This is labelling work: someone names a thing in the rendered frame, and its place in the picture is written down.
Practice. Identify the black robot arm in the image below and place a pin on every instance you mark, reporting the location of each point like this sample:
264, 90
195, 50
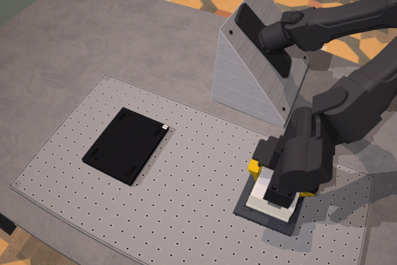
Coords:
345, 113

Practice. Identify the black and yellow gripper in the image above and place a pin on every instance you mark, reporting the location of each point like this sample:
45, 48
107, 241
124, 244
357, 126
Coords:
261, 158

